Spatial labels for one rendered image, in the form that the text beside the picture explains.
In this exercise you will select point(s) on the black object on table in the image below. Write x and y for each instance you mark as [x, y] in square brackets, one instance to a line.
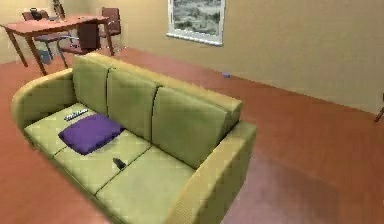
[36, 14]

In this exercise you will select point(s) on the purple cushion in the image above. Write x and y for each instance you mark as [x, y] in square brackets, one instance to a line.
[90, 132]

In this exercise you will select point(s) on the small purple object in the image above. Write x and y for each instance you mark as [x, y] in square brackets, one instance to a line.
[226, 74]

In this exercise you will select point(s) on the white framed window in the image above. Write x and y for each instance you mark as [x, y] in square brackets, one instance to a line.
[196, 20]

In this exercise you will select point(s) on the red-brown wooden table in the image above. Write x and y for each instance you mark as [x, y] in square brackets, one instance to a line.
[43, 26]

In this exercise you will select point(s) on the dark brown furniture leg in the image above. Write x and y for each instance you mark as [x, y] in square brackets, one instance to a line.
[380, 113]

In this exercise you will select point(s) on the olive green sofa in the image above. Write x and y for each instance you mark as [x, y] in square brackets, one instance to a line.
[173, 126]

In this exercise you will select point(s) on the dark red chair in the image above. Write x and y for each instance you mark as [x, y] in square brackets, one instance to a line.
[45, 37]
[85, 38]
[111, 21]

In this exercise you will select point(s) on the small black remote control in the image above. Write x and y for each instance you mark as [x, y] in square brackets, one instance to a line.
[119, 163]

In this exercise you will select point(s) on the dark slim statue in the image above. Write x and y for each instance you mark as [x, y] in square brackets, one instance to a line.
[58, 9]

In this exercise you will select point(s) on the grey remote control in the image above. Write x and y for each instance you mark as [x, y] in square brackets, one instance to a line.
[76, 114]

